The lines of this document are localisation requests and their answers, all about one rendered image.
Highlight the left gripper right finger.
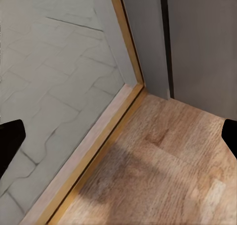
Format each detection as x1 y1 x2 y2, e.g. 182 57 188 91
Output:
221 119 237 159

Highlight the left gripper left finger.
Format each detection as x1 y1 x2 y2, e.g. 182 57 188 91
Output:
0 119 26 179

